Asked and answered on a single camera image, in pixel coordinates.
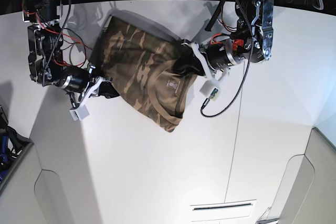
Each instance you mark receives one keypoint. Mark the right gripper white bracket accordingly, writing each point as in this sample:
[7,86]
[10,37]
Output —
[88,83]

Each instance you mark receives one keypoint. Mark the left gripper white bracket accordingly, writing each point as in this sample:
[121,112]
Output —
[202,60]

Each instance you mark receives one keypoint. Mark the camouflage T-shirt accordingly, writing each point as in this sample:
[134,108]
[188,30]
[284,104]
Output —
[140,66]

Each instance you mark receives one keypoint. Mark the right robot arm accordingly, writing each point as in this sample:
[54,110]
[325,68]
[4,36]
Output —
[47,66]

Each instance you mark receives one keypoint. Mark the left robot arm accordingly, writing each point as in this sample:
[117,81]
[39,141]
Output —
[251,40]

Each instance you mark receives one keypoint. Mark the blue black items at left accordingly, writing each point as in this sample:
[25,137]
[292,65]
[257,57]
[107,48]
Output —
[12,145]

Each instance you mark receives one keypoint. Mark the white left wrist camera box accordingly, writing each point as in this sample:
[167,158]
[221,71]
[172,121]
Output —
[210,91]

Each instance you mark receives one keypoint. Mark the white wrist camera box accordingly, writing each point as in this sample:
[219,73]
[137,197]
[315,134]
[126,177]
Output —
[79,113]
[210,91]

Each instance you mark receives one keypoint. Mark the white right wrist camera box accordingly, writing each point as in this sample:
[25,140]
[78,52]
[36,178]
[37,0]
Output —
[79,113]

